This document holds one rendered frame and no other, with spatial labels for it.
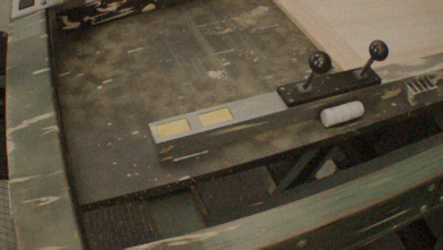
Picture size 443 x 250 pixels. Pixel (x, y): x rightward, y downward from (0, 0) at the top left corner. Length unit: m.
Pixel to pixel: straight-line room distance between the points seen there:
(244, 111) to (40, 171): 0.36
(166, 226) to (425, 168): 0.42
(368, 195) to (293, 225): 0.12
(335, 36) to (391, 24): 0.17
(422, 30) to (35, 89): 0.87
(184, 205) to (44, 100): 0.29
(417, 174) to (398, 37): 0.46
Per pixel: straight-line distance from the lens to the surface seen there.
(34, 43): 1.08
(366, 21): 1.24
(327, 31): 1.17
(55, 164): 0.78
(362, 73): 0.97
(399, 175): 0.82
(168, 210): 0.86
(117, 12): 1.27
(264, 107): 0.91
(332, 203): 0.76
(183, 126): 0.88
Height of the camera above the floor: 2.09
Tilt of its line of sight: 37 degrees down
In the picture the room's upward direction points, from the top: 70 degrees counter-clockwise
